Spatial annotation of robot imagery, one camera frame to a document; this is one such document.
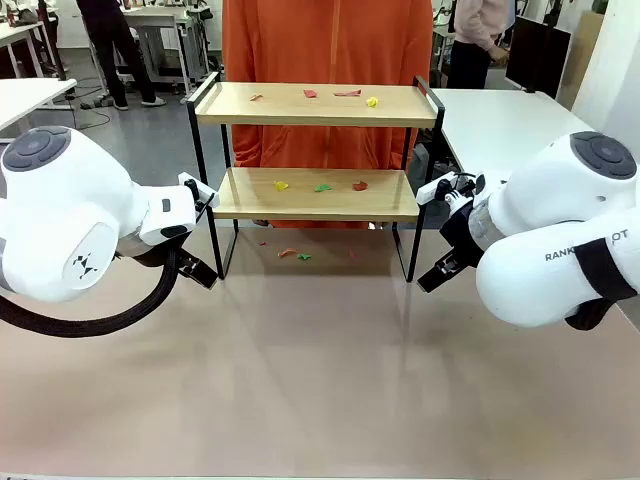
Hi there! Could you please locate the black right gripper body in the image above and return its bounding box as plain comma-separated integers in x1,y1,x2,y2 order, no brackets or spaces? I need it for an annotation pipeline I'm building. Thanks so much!
438,197,485,274

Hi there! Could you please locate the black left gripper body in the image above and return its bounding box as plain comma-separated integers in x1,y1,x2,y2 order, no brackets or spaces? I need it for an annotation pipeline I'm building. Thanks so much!
118,238,182,269

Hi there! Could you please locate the two-tier wooden shelf black frame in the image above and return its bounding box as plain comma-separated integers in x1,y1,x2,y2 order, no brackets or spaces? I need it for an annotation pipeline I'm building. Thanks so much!
185,71,446,284

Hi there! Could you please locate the black office chair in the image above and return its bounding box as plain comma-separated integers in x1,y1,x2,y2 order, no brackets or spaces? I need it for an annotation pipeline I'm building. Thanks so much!
407,141,454,177

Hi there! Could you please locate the black floor power strip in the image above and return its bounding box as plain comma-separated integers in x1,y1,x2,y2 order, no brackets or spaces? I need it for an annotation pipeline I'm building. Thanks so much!
79,94,119,110

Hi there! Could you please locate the black monitor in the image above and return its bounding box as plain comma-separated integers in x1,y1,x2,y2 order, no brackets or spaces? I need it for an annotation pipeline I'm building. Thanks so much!
504,14,573,100

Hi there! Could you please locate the white side table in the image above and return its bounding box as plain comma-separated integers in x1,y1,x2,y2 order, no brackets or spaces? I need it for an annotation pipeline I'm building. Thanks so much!
0,77,79,132

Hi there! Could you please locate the person in pink shirt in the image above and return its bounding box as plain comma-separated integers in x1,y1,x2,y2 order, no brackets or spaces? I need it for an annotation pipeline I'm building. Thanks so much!
444,0,511,91

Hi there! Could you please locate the person in black clothes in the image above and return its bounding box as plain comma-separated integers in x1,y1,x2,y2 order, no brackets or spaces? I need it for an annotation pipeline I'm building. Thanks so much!
74,0,169,111

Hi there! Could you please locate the brown cardboard sheet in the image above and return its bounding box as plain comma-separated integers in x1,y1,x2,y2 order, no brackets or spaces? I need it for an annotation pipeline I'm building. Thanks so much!
554,9,607,112

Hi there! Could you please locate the grey workbench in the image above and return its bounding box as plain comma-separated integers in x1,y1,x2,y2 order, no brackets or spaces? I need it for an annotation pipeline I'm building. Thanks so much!
122,5,211,95

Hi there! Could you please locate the person in orange hoodie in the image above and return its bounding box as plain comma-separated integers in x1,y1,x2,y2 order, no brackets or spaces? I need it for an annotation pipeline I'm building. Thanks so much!
222,0,434,230

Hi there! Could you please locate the white background desk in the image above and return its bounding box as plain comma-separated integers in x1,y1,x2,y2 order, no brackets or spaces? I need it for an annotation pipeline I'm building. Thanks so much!
0,22,56,80

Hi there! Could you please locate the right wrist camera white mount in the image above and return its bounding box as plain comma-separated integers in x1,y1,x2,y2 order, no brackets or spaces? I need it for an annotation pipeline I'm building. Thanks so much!
415,171,489,209

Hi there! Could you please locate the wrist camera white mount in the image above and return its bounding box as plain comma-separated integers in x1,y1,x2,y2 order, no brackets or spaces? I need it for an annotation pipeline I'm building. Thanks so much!
177,171,222,214
415,171,489,209

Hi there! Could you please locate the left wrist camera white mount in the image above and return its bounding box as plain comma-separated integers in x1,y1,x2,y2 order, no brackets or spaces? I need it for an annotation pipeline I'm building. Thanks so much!
177,171,222,214

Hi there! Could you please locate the black strap on right arm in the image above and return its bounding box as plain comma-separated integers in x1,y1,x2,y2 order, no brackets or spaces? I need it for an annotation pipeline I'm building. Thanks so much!
574,238,640,304

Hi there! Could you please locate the black right arm cable sleeve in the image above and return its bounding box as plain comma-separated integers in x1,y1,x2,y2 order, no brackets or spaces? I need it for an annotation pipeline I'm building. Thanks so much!
563,294,624,332

